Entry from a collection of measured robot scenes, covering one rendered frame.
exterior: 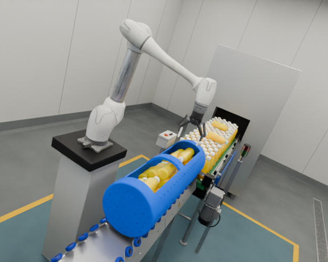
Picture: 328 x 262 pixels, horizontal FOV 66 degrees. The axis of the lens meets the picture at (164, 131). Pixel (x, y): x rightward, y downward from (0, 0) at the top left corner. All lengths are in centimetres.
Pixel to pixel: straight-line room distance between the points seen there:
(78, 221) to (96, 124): 70
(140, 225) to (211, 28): 546
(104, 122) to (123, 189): 59
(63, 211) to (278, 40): 511
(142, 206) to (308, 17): 530
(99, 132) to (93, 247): 72
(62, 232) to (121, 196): 98
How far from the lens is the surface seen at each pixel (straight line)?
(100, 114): 166
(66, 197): 195
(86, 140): 174
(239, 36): 607
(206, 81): 154
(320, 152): 602
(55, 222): 216
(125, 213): 127
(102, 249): 130
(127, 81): 179
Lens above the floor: 188
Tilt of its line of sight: 20 degrees down
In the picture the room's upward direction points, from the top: 19 degrees clockwise
